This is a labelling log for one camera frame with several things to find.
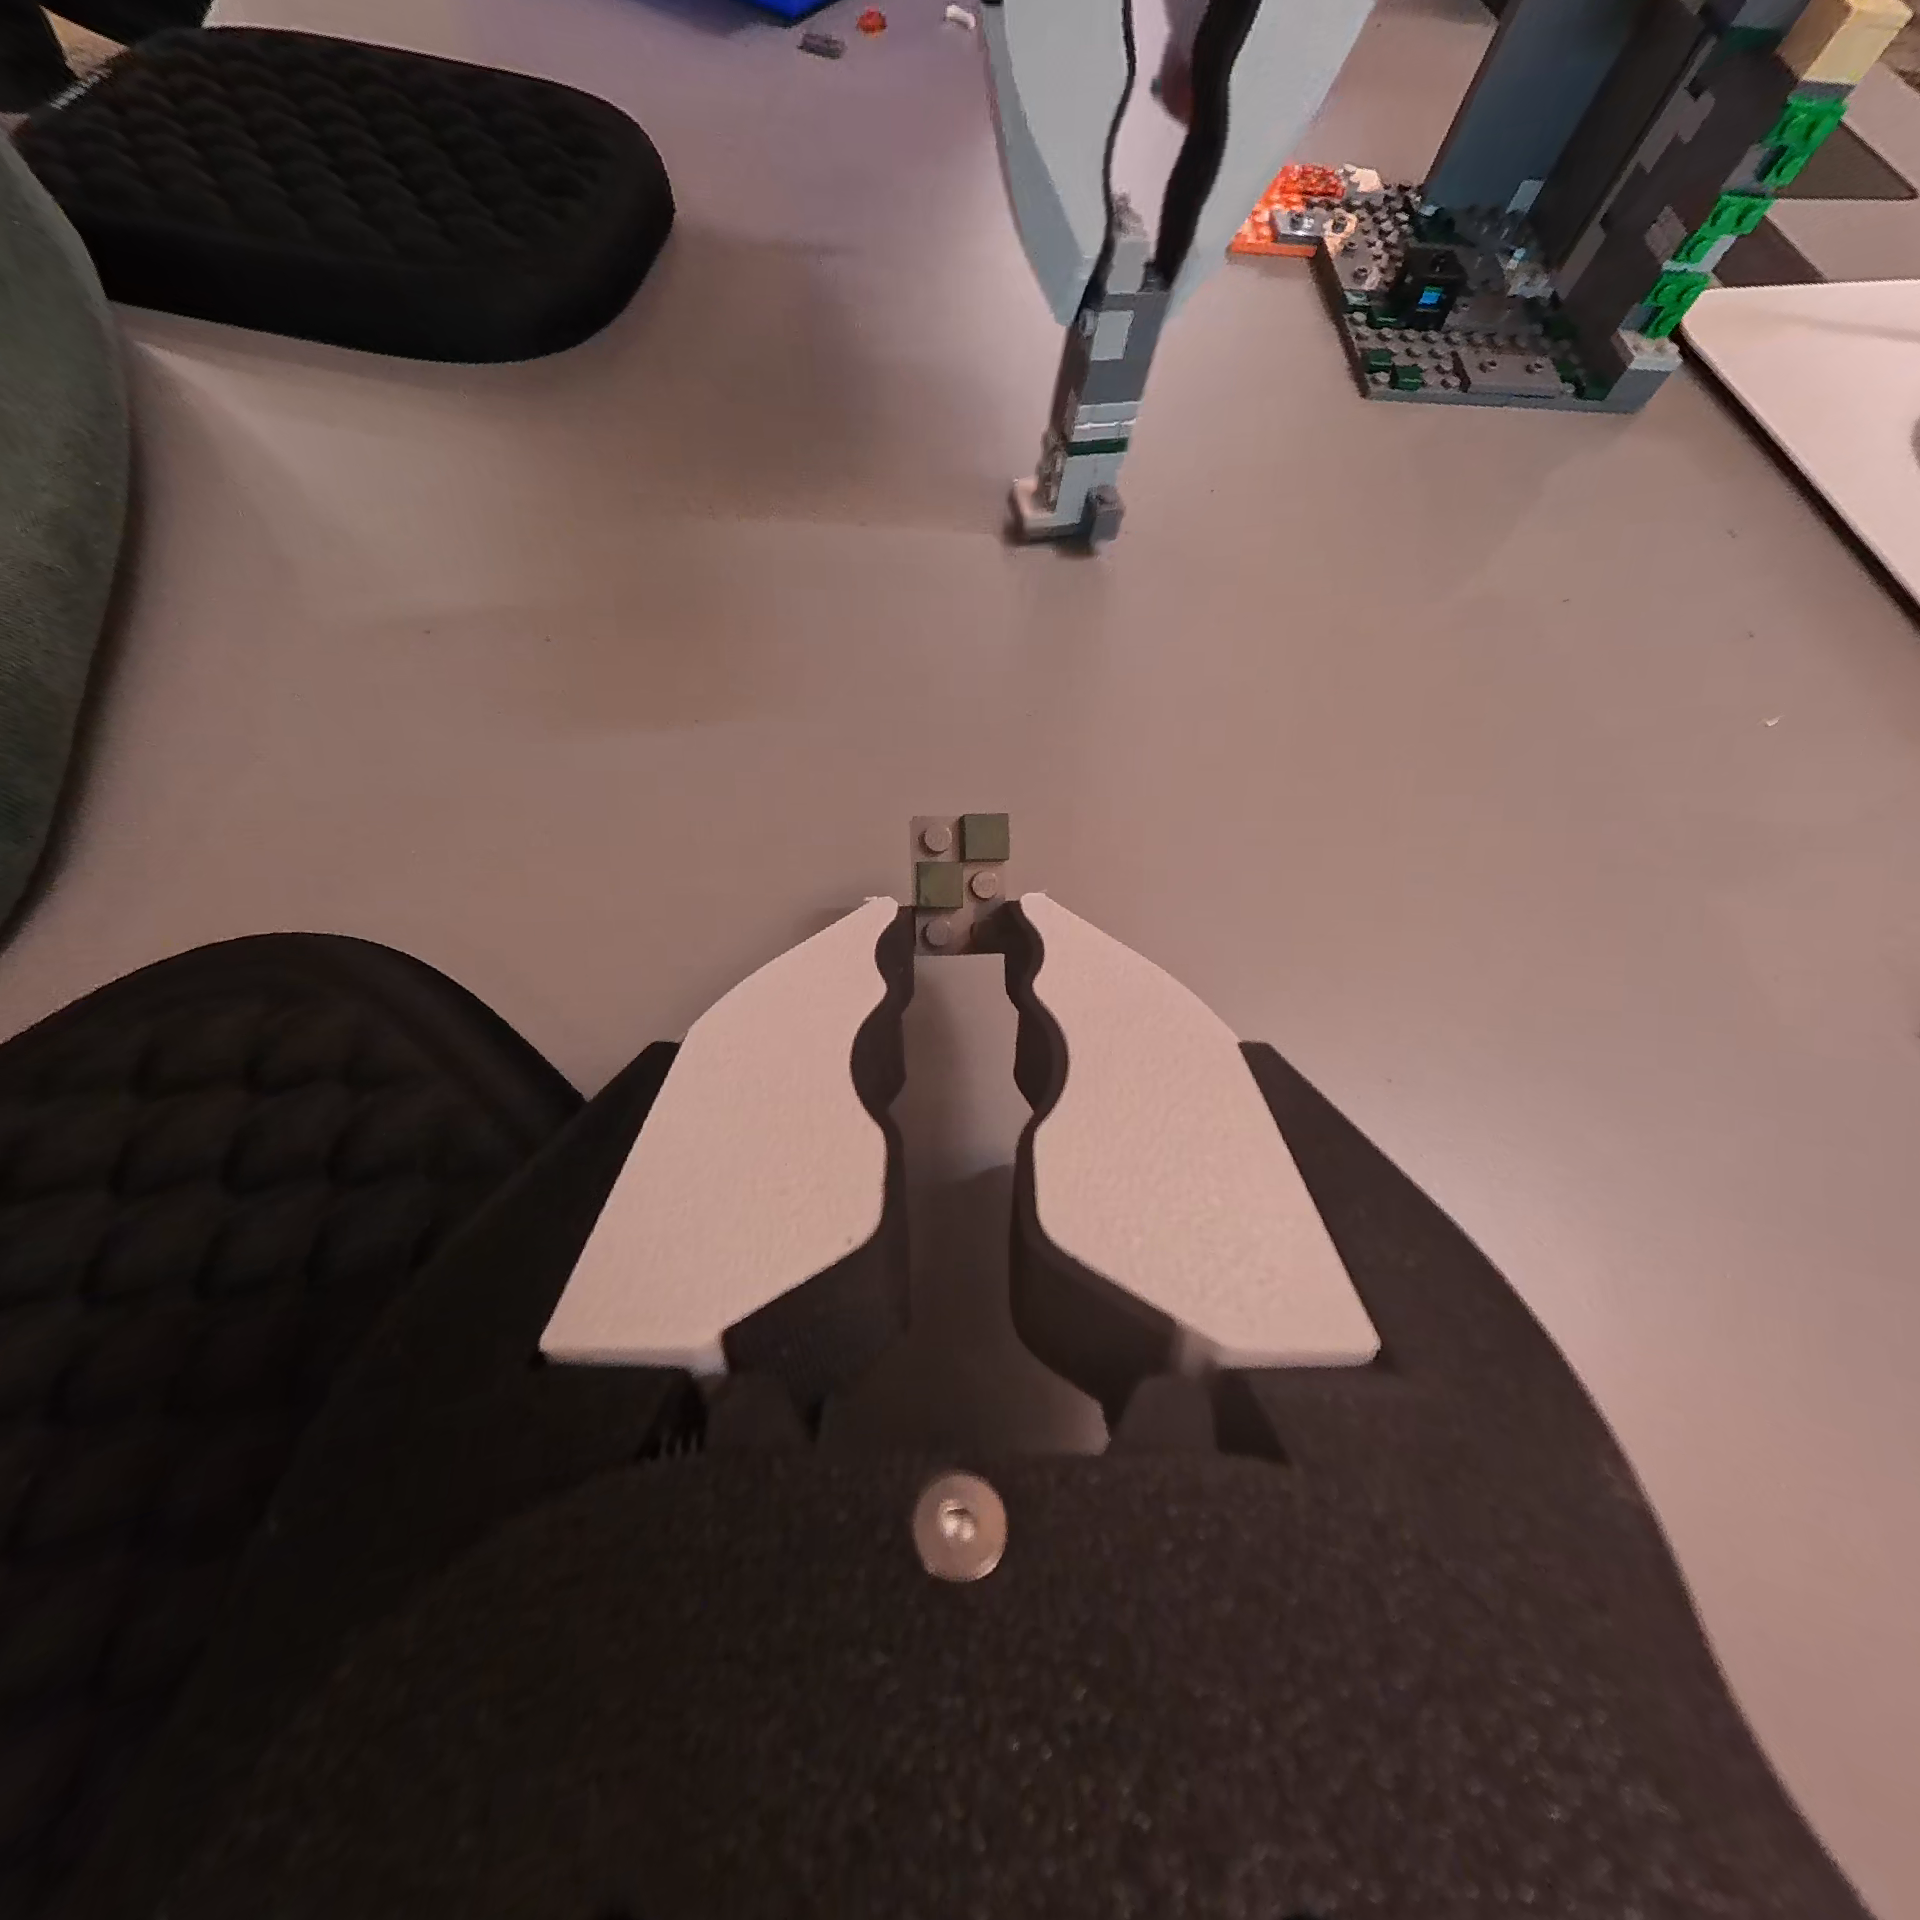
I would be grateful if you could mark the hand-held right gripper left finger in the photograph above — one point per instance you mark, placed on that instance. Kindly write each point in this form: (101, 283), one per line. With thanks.
(736, 1187)

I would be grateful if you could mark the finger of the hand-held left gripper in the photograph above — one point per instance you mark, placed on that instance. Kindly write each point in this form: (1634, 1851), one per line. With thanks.
(1067, 121)
(1260, 76)

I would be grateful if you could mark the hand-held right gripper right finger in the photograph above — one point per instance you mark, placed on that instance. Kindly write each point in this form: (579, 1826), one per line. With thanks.
(1200, 1187)

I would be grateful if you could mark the grey white brick column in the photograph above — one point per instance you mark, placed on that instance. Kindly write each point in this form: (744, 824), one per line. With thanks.
(1097, 407)

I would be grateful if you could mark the small grey green brick assembly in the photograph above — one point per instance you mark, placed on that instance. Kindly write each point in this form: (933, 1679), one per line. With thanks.
(960, 876)

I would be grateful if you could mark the orange brick plate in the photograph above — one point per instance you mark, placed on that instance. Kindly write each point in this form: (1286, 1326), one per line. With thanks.
(1284, 217)

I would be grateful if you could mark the grey green brick tower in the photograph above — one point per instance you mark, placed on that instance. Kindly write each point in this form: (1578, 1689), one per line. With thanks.
(1591, 211)

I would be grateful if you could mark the black quilted wrist rest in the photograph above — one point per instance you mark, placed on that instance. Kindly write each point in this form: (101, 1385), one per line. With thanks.
(210, 1410)
(347, 196)

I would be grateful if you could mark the white lamp base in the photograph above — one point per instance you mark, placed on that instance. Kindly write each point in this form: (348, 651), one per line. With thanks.
(1831, 420)

